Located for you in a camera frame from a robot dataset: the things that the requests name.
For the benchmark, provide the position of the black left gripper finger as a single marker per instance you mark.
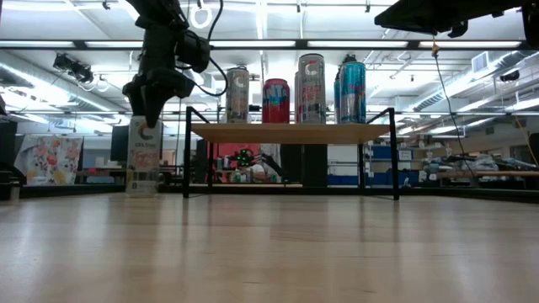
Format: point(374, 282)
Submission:
point(156, 105)
point(135, 99)

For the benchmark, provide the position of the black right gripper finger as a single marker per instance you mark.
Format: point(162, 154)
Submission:
point(412, 14)

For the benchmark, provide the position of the white Celsius Tropical Vibe can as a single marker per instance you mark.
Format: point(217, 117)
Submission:
point(143, 168)

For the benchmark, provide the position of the red Fanta strawberry can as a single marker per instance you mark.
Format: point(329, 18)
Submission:
point(275, 105)

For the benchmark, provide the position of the white Celsius Peach Vibe can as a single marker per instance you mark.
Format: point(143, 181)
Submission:
point(311, 92)
point(296, 101)

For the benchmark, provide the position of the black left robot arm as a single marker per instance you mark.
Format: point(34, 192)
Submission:
point(156, 12)

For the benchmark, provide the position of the background black robot arm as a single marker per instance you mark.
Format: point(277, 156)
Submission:
point(243, 157)
point(273, 162)

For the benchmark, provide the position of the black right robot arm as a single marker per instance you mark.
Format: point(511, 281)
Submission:
point(531, 25)

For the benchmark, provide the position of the wooden shelf with black legs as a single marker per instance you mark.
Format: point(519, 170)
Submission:
point(290, 133)

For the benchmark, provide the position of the blue storage shelf unit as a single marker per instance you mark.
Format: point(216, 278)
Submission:
point(381, 152)

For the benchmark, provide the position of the black background monitor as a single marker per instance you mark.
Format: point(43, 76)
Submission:
point(119, 143)

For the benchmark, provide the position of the white air vent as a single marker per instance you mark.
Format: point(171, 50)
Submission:
point(480, 62)

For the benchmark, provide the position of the black ceiling-mounted device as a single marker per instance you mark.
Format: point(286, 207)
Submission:
point(78, 71)
point(509, 76)

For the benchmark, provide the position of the black hanging device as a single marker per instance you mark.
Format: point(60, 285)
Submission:
point(348, 57)

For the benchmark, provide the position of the red panel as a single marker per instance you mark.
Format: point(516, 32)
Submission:
point(231, 149)

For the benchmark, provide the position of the black overhead beam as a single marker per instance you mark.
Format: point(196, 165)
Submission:
point(261, 44)

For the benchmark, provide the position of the floral cloth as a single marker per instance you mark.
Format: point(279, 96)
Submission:
point(50, 160)

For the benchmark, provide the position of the person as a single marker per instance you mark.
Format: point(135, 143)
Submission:
point(259, 173)

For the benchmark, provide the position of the cluttered background workbench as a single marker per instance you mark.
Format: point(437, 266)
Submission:
point(484, 173)

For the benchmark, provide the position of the black cabinet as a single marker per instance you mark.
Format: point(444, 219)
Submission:
point(313, 166)

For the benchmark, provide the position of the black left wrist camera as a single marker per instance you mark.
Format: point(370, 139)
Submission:
point(193, 50)

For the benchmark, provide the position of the black aluminium table frame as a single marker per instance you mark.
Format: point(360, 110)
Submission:
point(463, 193)

